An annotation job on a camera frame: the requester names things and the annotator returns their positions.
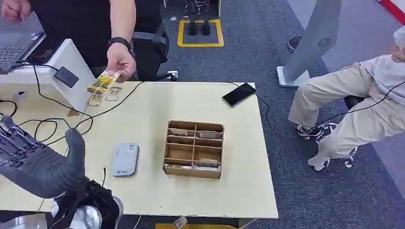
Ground person's right hand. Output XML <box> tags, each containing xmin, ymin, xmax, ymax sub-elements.
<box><xmin>1</xmin><ymin>0</ymin><xmax>32</xmax><ymax>23</ymax></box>

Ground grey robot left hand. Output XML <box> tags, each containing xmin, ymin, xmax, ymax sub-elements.
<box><xmin>0</xmin><ymin>115</ymin><xmax>90</xmax><ymax>199</ymax></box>

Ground person's left hand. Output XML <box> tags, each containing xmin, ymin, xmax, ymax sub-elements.
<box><xmin>107</xmin><ymin>42</ymin><xmax>137</xmax><ymax>83</ymax></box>

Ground black wristwatch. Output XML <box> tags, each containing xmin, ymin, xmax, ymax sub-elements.
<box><xmin>107</xmin><ymin>36</ymin><xmax>135</xmax><ymax>55</ymax></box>

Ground black office chair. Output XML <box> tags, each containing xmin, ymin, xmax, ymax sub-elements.
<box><xmin>132</xmin><ymin>21</ymin><xmax>171</xmax><ymax>82</ymax></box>

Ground grey laptop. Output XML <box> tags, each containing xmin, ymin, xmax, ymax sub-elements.
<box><xmin>0</xmin><ymin>31</ymin><xmax>47</xmax><ymax>72</ymax></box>

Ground standing person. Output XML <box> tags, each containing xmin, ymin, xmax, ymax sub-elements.
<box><xmin>0</xmin><ymin>0</ymin><xmax>165</xmax><ymax>83</ymax></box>

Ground white desk partition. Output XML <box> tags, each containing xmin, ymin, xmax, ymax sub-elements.
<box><xmin>0</xmin><ymin>39</ymin><xmax>96</xmax><ymax>112</ymax></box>

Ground black power adapter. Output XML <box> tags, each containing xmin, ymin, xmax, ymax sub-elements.
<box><xmin>53</xmin><ymin>66</ymin><xmax>80</xmax><ymax>89</ymax></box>

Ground yellow floor tape square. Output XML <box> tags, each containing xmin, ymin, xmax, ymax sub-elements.
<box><xmin>177</xmin><ymin>19</ymin><xmax>224</xmax><ymax>48</ymax></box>

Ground black robot legs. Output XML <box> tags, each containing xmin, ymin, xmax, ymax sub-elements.
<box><xmin>184</xmin><ymin>0</ymin><xmax>212</xmax><ymax>36</ymax></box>

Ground black smartphone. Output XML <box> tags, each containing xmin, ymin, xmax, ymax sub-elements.
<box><xmin>222</xmin><ymin>82</ymin><xmax>256</xmax><ymax>108</ymax></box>

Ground wooden card box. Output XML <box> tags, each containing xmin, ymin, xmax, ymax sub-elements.
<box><xmin>162</xmin><ymin>119</ymin><xmax>225</xmax><ymax>180</ymax></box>

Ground grey floor stand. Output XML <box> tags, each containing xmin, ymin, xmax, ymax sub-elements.
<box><xmin>276</xmin><ymin>0</ymin><xmax>343</xmax><ymax>89</ymax></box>

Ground seated person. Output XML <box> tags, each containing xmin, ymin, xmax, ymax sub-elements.
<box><xmin>288</xmin><ymin>25</ymin><xmax>405</xmax><ymax>172</ymax></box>

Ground chrome swivel chair base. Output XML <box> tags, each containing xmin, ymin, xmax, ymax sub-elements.
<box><xmin>316</xmin><ymin>122</ymin><xmax>359</xmax><ymax>168</ymax></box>

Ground black phone cable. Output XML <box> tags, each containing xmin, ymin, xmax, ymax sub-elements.
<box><xmin>218</xmin><ymin>81</ymin><xmax>276</xmax><ymax>132</ymax></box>

